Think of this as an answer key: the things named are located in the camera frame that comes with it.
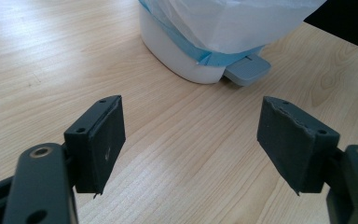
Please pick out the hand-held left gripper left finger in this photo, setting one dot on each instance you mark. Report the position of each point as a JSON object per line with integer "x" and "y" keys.
{"x": 101, "y": 149}

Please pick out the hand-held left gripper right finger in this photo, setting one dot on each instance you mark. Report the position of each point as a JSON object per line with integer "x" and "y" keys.
{"x": 289, "y": 146}

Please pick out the white pedal trash bin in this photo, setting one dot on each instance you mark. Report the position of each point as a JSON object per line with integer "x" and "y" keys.
{"x": 230, "y": 25}
{"x": 174, "y": 59}

